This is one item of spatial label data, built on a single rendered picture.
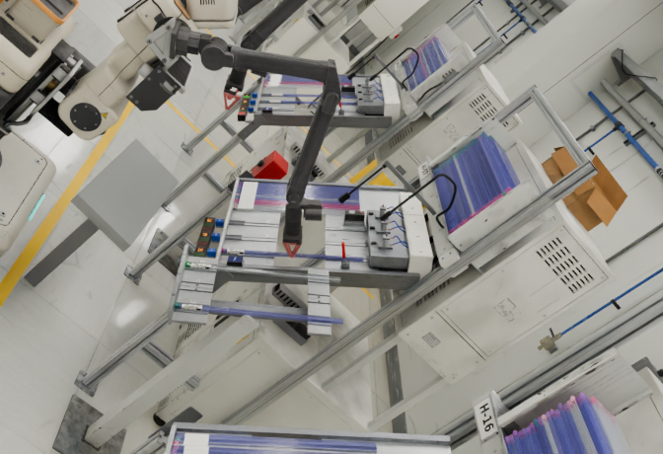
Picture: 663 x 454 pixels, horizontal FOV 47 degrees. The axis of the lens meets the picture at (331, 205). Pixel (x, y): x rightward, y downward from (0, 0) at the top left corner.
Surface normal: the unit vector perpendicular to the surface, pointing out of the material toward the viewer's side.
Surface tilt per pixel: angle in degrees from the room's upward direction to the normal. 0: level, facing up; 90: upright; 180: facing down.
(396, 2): 90
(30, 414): 0
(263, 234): 45
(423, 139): 90
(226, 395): 90
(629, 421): 90
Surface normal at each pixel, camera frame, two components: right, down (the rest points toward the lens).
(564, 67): 0.00, 0.47
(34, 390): 0.74, -0.59
